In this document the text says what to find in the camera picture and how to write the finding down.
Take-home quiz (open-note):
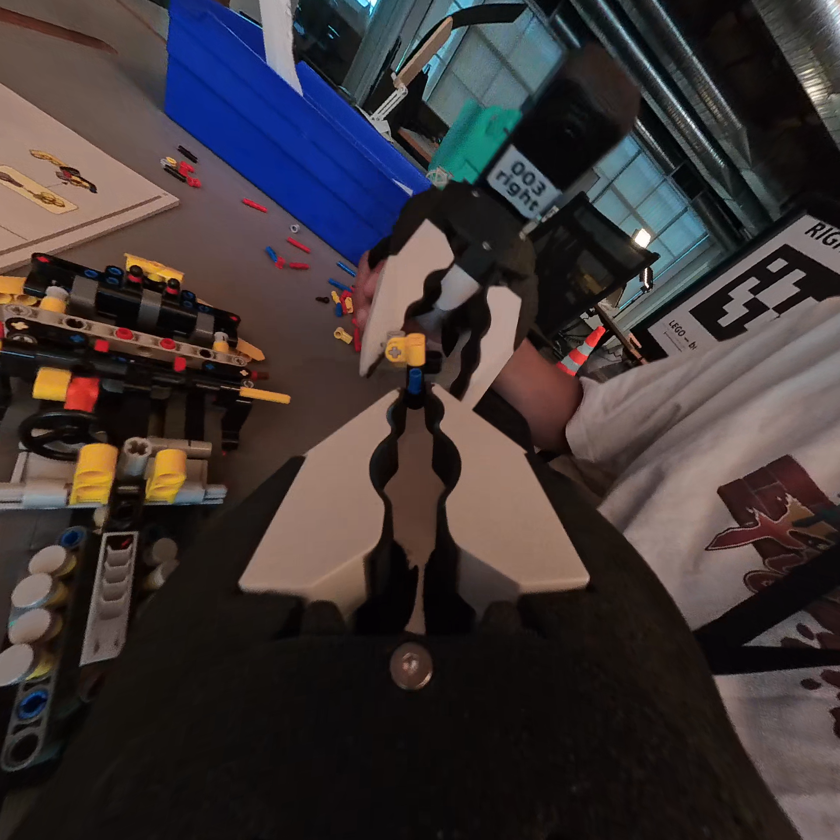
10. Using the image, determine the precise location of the blue plastic bin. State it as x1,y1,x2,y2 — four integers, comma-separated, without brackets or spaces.
164,0,431,263

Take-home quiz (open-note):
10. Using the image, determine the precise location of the small cluster of lego connectors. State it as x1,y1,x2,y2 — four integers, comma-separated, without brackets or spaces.
161,144,203,189

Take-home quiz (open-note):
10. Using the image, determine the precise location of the lego instruction booklet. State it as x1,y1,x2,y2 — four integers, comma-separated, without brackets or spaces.
0,82,179,273

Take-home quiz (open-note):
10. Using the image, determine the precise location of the pile of red blue pins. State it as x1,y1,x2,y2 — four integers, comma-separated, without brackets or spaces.
241,197,362,355

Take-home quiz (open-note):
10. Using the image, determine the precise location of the person's right hand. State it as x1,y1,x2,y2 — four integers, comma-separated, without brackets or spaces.
354,252,385,329

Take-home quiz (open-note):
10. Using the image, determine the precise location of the orange traffic cone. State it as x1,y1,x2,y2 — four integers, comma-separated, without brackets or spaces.
558,326,608,376

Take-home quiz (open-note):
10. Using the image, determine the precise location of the yellow lego connector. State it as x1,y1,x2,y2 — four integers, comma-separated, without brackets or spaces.
385,332,427,366

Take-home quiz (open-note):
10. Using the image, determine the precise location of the lego car model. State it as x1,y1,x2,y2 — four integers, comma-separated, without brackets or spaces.
0,252,291,775

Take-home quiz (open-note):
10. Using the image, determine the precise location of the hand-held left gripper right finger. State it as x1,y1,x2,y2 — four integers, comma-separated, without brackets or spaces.
425,384,590,603

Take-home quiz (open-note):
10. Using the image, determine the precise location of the person's right forearm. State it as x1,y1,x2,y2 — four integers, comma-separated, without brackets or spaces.
489,338,585,454

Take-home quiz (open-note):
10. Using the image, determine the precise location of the teal felt bag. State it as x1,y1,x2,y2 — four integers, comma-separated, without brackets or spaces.
427,98,522,188

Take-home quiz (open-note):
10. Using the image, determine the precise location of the black mesh chair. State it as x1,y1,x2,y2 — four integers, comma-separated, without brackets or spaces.
525,190,660,342

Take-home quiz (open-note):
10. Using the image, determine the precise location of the white desk lamp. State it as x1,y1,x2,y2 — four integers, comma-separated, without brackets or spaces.
364,16,454,139

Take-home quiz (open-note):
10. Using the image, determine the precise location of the black lanyard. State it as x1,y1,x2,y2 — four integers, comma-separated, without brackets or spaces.
692,545,840,677

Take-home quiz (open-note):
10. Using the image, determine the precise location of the black and white sign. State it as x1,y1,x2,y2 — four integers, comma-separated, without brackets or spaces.
646,210,840,358

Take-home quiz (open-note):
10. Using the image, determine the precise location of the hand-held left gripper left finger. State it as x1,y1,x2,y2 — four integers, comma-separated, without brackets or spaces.
238,387,403,602

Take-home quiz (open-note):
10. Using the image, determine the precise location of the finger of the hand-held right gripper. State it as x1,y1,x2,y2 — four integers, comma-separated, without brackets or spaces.
451,285,524,403
359,218,462,377

